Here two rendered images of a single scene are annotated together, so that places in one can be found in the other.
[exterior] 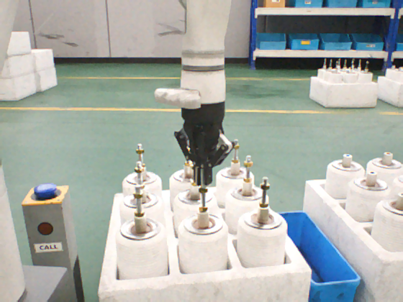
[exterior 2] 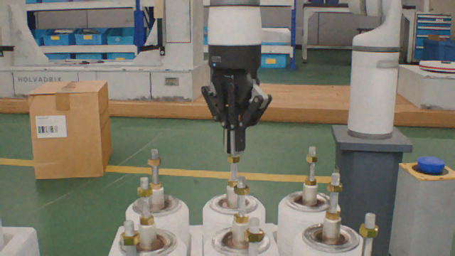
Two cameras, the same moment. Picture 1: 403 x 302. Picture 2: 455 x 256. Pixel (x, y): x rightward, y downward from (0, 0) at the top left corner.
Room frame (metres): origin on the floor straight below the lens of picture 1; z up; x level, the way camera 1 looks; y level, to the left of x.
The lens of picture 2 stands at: (1.23, 0.05, 0.52)
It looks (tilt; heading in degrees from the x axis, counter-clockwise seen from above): 14 degrees down; 185
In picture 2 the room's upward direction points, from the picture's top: straight up
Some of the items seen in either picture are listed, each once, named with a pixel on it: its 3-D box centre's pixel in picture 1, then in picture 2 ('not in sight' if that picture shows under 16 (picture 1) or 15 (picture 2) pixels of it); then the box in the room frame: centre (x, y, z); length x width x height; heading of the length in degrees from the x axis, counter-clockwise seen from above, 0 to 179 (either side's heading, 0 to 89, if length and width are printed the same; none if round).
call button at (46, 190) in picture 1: (45, 191); (430, 166); (0.61, 0.29, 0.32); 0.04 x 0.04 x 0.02
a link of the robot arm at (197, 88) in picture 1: (195, 82); (244, 21); (0.60, 0.01, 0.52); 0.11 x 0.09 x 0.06; 137
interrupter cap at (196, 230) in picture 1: (203, 223); (234, 204); (0.62, 0.00, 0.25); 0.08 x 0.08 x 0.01
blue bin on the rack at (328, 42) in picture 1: (332, 42); not in sight; (5.26, -1.79, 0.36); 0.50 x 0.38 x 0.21; 178
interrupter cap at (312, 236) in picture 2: (141, 200); (330, 237); (0.71, 0.14, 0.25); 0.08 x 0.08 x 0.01
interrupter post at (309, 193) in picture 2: (140, 223); (310, 194); (0.60, 0.12, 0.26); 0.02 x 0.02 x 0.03
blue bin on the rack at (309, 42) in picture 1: (301, 41); not in sight; (5.27, -1.36, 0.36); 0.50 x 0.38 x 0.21; 178
